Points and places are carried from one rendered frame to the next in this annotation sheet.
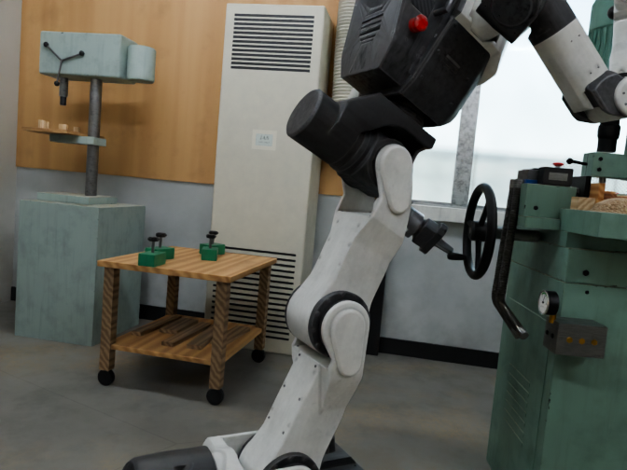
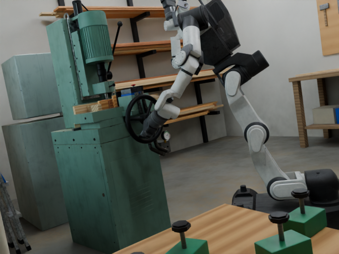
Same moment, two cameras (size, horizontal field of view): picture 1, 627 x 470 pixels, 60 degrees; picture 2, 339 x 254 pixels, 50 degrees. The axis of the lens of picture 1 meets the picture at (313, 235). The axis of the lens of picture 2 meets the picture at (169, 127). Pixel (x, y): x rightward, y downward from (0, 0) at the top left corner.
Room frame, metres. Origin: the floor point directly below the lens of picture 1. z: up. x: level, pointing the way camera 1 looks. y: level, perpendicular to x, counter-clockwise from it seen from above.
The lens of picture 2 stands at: (3.05, 1.05, 0.96)
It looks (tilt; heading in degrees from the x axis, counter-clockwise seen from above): 6 degrees down; 223
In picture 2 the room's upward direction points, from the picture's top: 9 degrees counter-clockwise
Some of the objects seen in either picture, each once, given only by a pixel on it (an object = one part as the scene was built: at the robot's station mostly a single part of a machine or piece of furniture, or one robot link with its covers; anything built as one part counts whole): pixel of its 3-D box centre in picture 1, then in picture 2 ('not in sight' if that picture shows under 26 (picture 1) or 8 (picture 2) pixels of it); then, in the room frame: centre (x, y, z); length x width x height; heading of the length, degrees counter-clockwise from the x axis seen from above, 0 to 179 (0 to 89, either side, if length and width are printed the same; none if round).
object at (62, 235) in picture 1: (92, 186); not in sight; (2.92, 1.21, 0.79); 0.62 x 0.48 x 1.58; 80
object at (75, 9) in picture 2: not in sight; (78, 14); (1.60, -0.97, 1.54); 0.08 x 0.08 x 0.17; 88
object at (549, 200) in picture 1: (540, 200); (134, 102); (1.55, -0.64, 0.91); 0.15 x 0.14 x 0.09; 178
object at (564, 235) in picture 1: (574, 236); (116, 119); (1.60, -0.77, 0.82); 0.40 x 0.21 x 0.04; 178
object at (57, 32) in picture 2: not in sight; (76, 74); (1.60, -1.12, 1.16); 0.22 x 0.22 x 0.72; 88
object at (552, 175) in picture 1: (543, 175); (132, 90); (1.54, -0.63, 0.99); 0.13 x 0.11 x 0.06; 178
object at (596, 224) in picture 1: (568, 219); (126, 110); (1.54, -0.72, 0.87); 0.61 x 0.30 x 0.06; 178
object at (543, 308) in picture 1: (550, 306); (165, 136); (1.35, -0.61, 0.65); 0.06 x 0.04 x 0.08; 178
